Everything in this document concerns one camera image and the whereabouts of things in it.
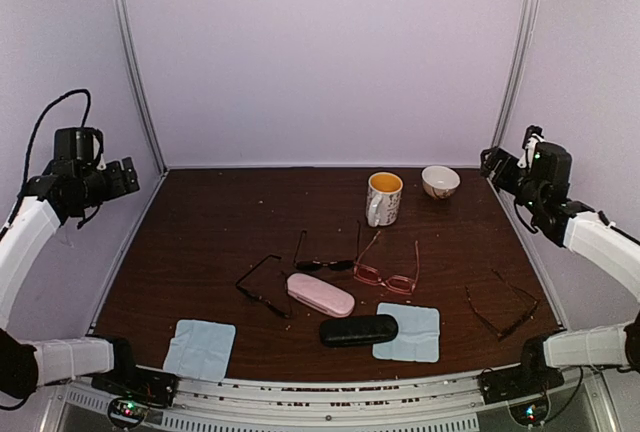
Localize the aluminium frame post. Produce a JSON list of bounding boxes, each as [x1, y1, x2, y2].
[[491, 0, 540, 147], [112, 0, 168, 175]]

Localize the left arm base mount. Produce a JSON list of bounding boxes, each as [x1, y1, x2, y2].
[[90, 335, 179, 431]]

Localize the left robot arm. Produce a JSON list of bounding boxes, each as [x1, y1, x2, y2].
[[1, 127, 144, 410]]

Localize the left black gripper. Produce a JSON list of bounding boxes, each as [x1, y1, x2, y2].
[[78, 156, 138, 208]]

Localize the right aluminium frame post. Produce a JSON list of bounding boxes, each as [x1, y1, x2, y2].
[[491, 0, 540, 147]]

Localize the tortoise frame glasses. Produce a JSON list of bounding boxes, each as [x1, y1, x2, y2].
[[464, 269, 541, 342]]

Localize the black glasses case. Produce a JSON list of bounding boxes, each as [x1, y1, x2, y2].
[[319, 314, 399, 348]]

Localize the thin black frame glasses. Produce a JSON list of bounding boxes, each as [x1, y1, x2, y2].
[[234, 254, 293, 320]]

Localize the front aluminium rail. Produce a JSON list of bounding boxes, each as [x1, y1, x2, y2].
[[49, 361, 616, 432]]

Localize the patterned mug yellow inside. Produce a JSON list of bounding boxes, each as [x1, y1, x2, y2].
[[365, 172, 404, 228]]

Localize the left aluminium frame post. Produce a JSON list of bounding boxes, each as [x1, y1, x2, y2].
[[112, 0, 168, 175]]

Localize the white ceramic bowl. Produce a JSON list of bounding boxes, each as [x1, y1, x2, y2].
[[421, 165, 461, 200]]

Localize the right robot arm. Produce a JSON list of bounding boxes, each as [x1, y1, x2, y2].
[[480, 125, 639, 403]]

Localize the pink frame glasses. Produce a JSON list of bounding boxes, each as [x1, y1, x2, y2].
[[353, 231, 421, 296]]

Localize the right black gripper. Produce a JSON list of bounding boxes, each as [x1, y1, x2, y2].
[[480, 146, 544, 212]]

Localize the black sunglasses dark lenses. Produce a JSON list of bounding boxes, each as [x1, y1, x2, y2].
[[292, 220, 361, 272]]

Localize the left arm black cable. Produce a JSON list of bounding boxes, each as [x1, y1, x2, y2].
[[18, 88, 94, 198]]

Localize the blue cleaning cloth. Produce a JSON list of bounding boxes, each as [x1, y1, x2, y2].
[[162, 319, 236, 382], [372, 302, 440, 363]]

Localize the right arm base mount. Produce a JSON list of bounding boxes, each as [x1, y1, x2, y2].
[[478, 345, 564, 428]]

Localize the pink glasses case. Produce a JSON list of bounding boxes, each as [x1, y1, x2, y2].
[[286, 273, 355, 318]]

